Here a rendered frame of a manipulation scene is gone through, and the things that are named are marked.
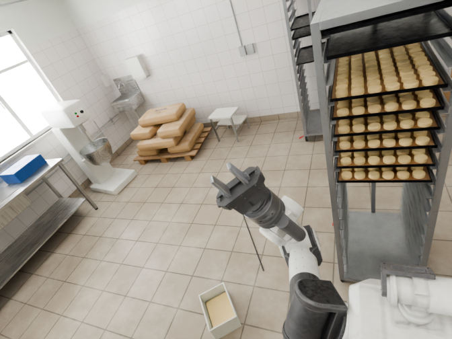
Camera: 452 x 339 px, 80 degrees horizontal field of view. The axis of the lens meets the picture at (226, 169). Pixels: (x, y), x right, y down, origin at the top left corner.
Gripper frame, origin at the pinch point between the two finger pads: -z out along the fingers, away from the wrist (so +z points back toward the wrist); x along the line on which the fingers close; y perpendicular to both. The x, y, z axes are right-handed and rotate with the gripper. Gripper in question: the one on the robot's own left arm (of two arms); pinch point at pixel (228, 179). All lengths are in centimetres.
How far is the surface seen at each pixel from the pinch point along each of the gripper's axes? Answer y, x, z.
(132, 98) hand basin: -421, -156, 85
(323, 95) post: -51, 36, 40
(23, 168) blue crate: -251, -248, 9
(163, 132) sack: -309, -126, 120
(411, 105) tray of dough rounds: -37, 59, 61
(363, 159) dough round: -43, 35, 81
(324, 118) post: -50, 31, 50
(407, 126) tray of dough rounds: -36, 55, 69
